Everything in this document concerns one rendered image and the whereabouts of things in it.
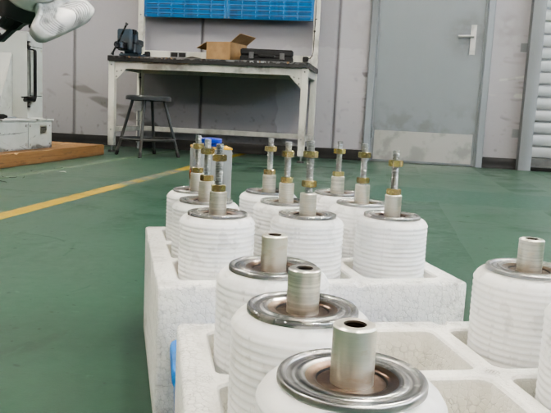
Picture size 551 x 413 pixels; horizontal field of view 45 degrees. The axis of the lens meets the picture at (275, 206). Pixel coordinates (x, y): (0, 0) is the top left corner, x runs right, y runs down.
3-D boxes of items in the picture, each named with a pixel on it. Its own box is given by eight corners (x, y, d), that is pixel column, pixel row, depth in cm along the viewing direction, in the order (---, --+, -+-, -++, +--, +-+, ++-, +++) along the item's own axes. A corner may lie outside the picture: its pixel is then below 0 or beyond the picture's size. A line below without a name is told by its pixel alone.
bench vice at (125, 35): (128, 59, 546) (128, 28, 543) (147, 60, 544) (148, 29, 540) (107, 54, 506) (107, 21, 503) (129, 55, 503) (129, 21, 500)
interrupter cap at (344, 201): (342, 201, 106) (342, 197, 106) (389, 205, 104) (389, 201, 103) (330, 206, 99) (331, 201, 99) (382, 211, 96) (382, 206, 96)
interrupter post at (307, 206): (299, 219, 86) (300, 193, 85) (297, 215, 88) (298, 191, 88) (317, 220, 86) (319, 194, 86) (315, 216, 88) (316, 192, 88)
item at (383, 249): (432, 352, 90) (443, 221, 88) (375, 362, 86) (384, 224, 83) (388, 331, 99) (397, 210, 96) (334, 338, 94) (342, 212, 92)
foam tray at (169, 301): (154, 434, 79) (157, 286, 76) (143, 328, 116) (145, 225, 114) (455, 415, 88) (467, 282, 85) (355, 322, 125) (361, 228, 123)
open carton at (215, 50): (213, 64, 576) (214, 37, 573) (255, 65, 561) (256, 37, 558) (196, 61, 549) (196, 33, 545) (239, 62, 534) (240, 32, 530)
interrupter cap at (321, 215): (281, 221, 83) (281, 216, 83) (275, 212, 90) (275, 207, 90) (341, 224, 84) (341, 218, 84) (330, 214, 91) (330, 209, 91)
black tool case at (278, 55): (242, 64, 556) (242, 51, 555) (292, 66, 556) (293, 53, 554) (239, 61, 522) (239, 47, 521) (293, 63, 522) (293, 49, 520)
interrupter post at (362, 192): (354, 204, 103) (356, 183, 102) (370, 206, 102) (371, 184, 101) (352, 206, 100) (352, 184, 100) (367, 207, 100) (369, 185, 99)
